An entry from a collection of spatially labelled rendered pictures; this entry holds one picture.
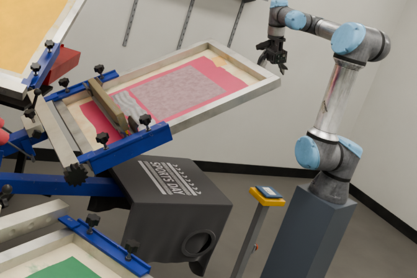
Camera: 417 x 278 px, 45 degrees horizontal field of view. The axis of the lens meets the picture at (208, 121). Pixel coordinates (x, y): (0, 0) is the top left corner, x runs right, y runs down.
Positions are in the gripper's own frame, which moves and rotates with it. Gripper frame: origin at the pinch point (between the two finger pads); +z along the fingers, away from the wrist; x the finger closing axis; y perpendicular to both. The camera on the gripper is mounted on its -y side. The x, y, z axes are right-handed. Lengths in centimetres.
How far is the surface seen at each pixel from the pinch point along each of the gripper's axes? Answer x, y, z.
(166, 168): -46, -9, 42
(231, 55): -18.4, -3.6, -11.0
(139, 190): -67, 12, 36
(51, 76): -80, -87, 19
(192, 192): -43, 12, 43
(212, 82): -32.0, 5.5, -3.8
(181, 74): -38.1, -11.8, -2.1
